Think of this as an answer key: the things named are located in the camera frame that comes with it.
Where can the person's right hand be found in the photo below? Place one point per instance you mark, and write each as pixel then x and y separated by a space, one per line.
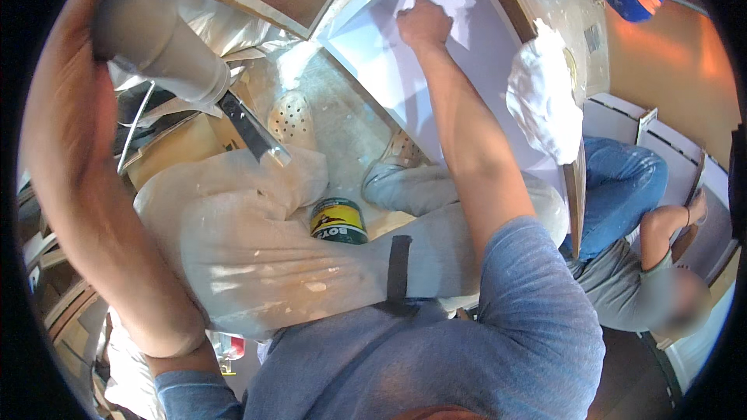
pixel 425 26

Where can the person's left hand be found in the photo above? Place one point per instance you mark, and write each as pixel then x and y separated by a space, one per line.
pixel 73 23

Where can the white laminated cabinet panel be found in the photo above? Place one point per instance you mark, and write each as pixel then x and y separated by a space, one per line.
pixel 379 52

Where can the white crumpled cloth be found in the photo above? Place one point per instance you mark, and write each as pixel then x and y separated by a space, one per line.
pixel 543 99

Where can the plywood box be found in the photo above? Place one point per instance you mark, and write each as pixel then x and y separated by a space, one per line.
pixel 175 151

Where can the green and yellow adhesive can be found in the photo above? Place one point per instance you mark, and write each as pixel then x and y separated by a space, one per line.
pixel 338 221

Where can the pile of wooden pieces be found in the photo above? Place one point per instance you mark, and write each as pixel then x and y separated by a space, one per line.
pixel 61 303

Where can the person's body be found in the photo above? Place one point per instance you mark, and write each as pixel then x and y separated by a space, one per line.
pixel 408 361

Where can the white sack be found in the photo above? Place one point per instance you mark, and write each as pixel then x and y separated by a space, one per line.
pixel 128 367

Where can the red and white bottle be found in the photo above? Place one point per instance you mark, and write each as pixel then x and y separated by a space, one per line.
pixel 230 347

